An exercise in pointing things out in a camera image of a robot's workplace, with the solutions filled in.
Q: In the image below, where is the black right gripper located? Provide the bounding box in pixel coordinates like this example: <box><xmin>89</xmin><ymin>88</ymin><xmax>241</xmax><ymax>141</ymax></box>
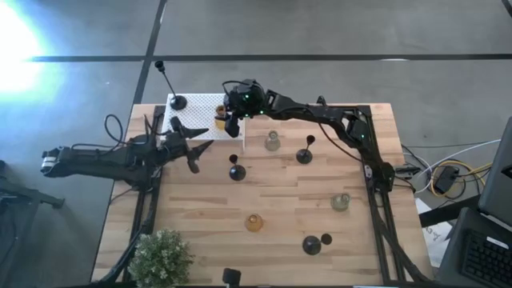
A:
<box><xmin>222</xmin><ymin>78</ymin><xmax>267</xmax><ymax>139</ymax></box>

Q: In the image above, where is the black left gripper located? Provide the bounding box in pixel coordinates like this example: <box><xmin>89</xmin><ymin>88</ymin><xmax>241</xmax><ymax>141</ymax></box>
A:
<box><xmin>162</xmin><ymin>117</ymin><xmax>214</xmax><ymax>174</ymax></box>

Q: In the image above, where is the amber ribbed glass candle holder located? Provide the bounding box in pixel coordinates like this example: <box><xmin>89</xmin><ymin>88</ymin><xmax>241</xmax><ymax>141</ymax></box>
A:
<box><xmin>214</xmin><ymin>104</ymin><xmax>228</xmax><ymax>131</ymax></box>
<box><xmin>244</xmin><ymin>213</ymin><xmax>264</xmax><ymax>234</ymax></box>

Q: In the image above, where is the green ribbed glass candle holder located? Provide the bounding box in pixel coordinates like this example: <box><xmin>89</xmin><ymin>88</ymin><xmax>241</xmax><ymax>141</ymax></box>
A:
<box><xmin>330</xmin><ymin>192</ymin><xmax>352</xmax><ymax>213</ymax></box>
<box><xmin>263</xmin><ymin>130</ymin><xmax>282</xmax><ymax>152</ymax></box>

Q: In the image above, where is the tall black candlestick holder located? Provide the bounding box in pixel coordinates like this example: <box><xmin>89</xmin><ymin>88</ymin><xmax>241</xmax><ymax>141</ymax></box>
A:
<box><xmin>302</xmin><ymin>233</ymin><xmax>333</xmax><ymax>257</ymax></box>
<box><xmin>154</xmin><ymin>60</ymin><xmax>188</xmax><ymax>111</ymax></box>

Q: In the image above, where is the short black candlestick holder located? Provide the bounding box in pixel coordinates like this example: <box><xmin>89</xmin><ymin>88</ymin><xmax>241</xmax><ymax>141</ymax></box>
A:
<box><xmin>228</xmin><ymin>154</ymin><xmax>247</xmax><ymax>182</ymax></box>
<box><xmin>295</xmin><ymin>134</ymin><xmax>316</xmax><ymax>166</ymax></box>

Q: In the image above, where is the white perforated metal shelf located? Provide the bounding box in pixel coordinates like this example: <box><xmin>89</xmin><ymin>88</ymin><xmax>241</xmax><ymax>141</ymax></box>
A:
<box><xmin>162</xmin><ymin>93</ymin><xmax>246</xmax><ymax>151</ymax></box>

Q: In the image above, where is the small green potted plant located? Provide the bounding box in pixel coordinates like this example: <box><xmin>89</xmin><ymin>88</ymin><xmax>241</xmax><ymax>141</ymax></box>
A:
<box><xmin>127</xmin><ymin>228</ymin><xmax>196</xmax><ymax>288</ymax></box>

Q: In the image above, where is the small black device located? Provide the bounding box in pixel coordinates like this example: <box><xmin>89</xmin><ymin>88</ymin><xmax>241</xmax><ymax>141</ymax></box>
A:
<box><xmin>222</xmin><ymin>267</ymin><xmax>242</xmax><ymax>287</ymax></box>

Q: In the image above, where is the black stand leg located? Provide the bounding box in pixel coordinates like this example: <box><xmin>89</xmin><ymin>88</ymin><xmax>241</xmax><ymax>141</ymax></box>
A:
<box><xmin>0</xmin><ymin>175</ymin><xmax>66</xmax><ymax>210</ymax></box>

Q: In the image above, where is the black power adapter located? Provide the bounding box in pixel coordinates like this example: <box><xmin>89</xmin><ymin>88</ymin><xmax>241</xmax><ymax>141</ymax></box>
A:
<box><xmin>434</xmin><ymin>166</ymin><xmax>461</xmax><ymax>195</ymax></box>

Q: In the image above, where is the black stand bar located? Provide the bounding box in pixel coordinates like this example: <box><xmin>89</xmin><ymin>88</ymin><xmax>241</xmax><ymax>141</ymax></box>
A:
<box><xmin>418</xmin><ymin>194</ymin><xmax>481</xmax><ymax>229</ymax></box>

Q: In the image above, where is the white paper sheet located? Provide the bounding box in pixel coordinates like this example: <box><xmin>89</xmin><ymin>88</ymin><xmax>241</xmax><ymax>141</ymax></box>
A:
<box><xmin>414</xmin><ymin>198</ymin><xmax>454</xmax><ymax>269</ymax></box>

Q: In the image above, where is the dark grey laptop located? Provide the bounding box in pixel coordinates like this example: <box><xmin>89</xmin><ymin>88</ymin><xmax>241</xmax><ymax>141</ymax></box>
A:
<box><xmin>435</xmin><ymin>115</ymin><xmax>512</xmax><ymax>288</ymax></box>

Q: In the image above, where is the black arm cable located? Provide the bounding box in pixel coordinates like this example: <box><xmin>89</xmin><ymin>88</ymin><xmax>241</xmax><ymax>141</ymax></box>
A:
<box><xmin>103</xmin><ymin>114</ymin><xmax>126</xmax><ymax>146</ymax></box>

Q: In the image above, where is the white cable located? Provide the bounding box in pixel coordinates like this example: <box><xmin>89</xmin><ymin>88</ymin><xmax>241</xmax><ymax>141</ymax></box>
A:
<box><xmin>414</xmin><ymin>138</ymin><xmax>502</xmax><ymax>194</ymax></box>

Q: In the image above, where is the yellow cable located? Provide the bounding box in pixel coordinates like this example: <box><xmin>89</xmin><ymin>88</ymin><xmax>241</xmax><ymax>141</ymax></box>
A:
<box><xmin>430</xmin><ymin>161</ymin><xmax>494</xmax><ymax>199</ymax></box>

